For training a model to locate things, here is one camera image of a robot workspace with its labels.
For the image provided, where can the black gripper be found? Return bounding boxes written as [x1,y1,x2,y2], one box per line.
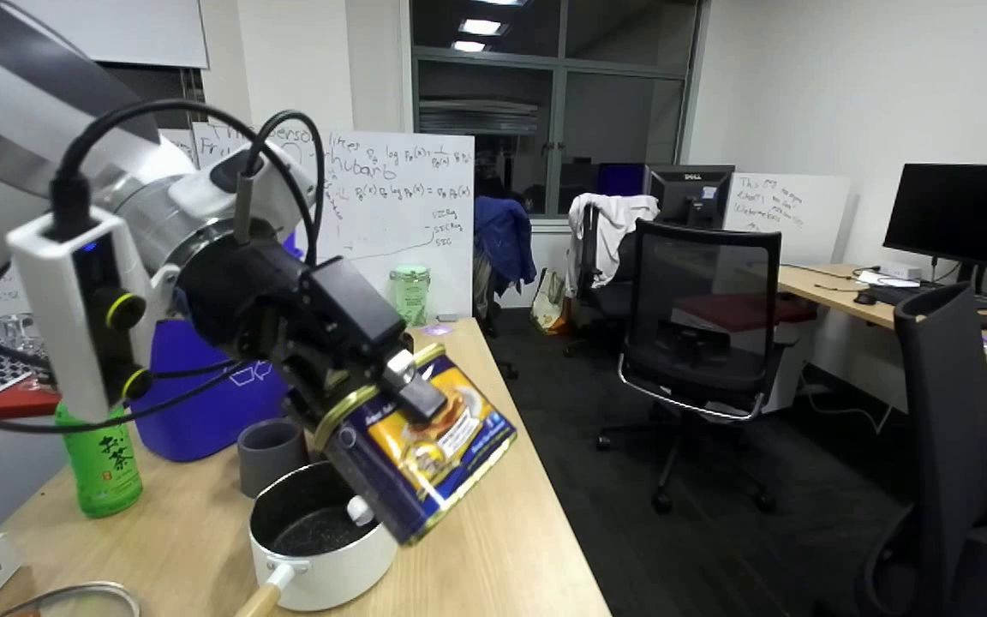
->
[171,234,451,543]

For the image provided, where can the yellow labelled meat can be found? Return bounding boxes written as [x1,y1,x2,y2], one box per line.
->
[327,354,522,549]

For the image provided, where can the glass pot lid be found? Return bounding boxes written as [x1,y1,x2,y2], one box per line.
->
[0,575,145,617]

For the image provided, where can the grey cup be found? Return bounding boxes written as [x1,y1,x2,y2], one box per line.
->
[234,415,316,499]

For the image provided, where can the pale green bottle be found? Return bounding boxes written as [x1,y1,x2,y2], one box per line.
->
[388,263,437,330]

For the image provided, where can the blue plastic waste bin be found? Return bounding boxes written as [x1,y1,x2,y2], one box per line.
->
[131,234,311,466]

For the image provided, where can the yellow bag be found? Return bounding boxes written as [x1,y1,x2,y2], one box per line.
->
[532,267,572,337]

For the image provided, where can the blue jacket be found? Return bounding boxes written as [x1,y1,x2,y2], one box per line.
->
[474,194,540,300]

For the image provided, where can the green bottle white cap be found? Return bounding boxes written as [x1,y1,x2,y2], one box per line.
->
[51,396,149,520]

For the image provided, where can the white cloth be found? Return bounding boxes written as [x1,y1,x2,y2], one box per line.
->
[566,189,664,291]

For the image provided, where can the black mesh office chair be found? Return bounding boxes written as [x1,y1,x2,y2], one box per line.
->
[594,216,793,516]

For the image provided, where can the red flat board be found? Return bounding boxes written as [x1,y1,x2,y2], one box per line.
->
[0,380,64,428]

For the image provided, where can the black computer monitor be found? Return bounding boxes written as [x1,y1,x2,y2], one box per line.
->
[643,164,740,234]
[879,161,987,300]

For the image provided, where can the small whiteboard with writing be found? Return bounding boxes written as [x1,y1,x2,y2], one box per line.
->
[722,167,857,272]

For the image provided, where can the wooden office desk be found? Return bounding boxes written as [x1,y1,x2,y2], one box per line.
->
[773,263,987,380]

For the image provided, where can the black keyboard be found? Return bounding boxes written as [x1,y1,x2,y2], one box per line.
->
[853,280,925,309]

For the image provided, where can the white pot wooden handle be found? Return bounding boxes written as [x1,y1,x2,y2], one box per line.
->
[234,456,403,617]

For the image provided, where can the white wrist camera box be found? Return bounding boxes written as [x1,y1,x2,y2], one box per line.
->
[4,202,161,428]

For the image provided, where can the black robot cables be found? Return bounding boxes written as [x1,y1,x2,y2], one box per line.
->
[0,95,331,440]

